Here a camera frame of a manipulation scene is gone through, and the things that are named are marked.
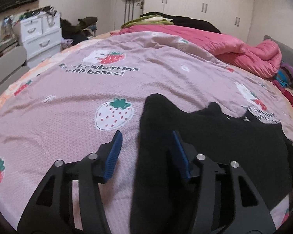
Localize black orange IKISS sweater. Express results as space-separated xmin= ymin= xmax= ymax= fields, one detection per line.
xmin=130 ymin=94 xmax=293 ymax=233

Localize black clothes on bed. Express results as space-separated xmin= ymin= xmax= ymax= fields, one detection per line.
xmin=140 ymin=12 xmax=221 ymax=34

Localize dark clothes pile on floor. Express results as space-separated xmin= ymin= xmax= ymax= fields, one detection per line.
xmin=60 ymin=16 xmax=98 ymax=45

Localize green yellow clothes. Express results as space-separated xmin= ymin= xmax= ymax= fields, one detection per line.
xmin=121 ymin=15 xmax=173 ymax=29

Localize striped knitted hat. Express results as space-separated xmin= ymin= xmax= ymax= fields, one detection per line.
xmin=274 ymin=61 xmax=293 ymax=88

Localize pink quilted comforter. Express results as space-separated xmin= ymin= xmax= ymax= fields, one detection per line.
xmin=111 ymin=25 xmax=282 ymax=79

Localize pink strawberry bed sheet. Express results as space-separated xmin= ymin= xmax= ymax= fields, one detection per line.
xmin=0 ymin=32 xmax=293 ymax=233

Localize grey chair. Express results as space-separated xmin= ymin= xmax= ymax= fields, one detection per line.
xmin=0 ymin=47 xmax=29 ymax=96

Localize white wardrobe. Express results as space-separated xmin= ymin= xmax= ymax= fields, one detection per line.
xmin=113 ymin=0 xmax=254 ymax=41

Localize white plastic drawer unit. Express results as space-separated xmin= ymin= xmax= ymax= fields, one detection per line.
xmin=13 ymin=12 xmax=62 ymax=69

